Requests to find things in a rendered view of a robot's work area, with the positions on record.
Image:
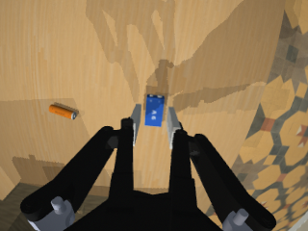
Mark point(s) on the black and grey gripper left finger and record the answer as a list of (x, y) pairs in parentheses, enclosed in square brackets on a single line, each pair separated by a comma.
[(53, 206)]

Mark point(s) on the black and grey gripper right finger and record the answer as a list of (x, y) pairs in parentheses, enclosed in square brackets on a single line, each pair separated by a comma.
[(236, 209)]

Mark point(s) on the orange aa battery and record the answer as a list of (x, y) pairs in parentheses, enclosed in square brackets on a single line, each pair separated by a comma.
[(62, 111)]

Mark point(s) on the blue nine-volt battery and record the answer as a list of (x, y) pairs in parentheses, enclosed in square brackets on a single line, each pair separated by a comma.
[(154, 110)]

